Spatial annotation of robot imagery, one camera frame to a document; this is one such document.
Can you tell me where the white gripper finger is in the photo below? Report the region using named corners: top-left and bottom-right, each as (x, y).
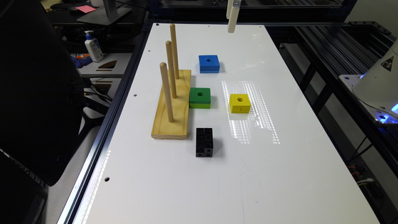
top-left (226, 0), bottom-right (233, 19)
top-left (227, 0), bottom-right (241, 34)

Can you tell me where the blue block with hole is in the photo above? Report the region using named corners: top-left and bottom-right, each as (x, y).
top-left (198, 55), bottom-right (220, 73)

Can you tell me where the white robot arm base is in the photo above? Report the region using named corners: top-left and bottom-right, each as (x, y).
top-left (339, 42), bottom-right (397, 126)

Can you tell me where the yellow block with hole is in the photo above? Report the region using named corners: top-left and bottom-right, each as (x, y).
top-left (229, 94), bottom-right (251, 113)

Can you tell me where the green block with hole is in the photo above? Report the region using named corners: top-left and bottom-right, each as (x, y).
top-left (189, 88), bottom-right (211, 109)

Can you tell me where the black cube block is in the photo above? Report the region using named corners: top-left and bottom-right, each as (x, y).
top-left (196, 128), bottom-right (213, 157)

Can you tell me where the far wooden peg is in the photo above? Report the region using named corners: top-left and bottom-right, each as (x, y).
top-left (170, 23), bottom-right (180, 80)

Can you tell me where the wooden peg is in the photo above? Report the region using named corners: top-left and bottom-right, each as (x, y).
top-left (165, 40), bottom-right (177, 98)
top-left (160, 62), bottom-right (174, 123)
top-left (170, 23), bottom-right (180, 80)

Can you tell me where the middle wooden peg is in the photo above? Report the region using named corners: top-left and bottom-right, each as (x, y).
top-left (165, 40), bottom-right (177, 98)

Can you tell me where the near wooden peg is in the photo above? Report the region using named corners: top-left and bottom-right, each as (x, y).
top-left (160, 62), bottom-right (174, 123)

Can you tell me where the grey monitor stand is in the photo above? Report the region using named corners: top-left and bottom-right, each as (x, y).
top-left (77, 0), bottom-right (131, 26)

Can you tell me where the wooden peg base board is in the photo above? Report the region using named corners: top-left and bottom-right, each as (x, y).
top-left (151, 70), bottom-right (192, 140)

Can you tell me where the white lotion pump bottle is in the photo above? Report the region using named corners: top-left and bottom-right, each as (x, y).
top-left (85, 30), bottom-right (104, 62)

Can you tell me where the pink sticky note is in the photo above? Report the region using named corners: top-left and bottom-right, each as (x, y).
top-left (76, 5), bottom-right (96, 13)

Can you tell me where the blue tool on desk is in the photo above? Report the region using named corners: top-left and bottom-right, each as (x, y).
top-left (72, 57), bottom-right (93, 68)

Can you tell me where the black office chair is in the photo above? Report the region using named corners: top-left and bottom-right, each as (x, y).
top-left (1, 0), bottom-right (85, 186)

